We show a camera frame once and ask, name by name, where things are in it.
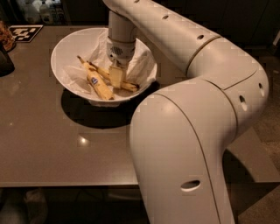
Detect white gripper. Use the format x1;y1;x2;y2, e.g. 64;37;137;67
106;37;136;88

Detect white bowl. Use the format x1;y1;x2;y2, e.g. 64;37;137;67
51;28;158;107

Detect black white marker card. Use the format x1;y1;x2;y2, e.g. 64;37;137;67
9;24;44;43

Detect spotted yellow banana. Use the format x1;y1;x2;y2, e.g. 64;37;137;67
88;62;140;92

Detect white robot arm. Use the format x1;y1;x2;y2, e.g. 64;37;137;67
103;0;269;224

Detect dark round object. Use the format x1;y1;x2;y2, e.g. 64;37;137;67
0;51;15;76

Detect banana with blue sticker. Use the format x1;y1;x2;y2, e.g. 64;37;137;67
77;56;115;101

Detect brown patterned object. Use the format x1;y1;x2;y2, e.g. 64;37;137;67
0;20;16;52

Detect bottles in background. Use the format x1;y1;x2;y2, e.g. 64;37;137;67
16;0;67;25

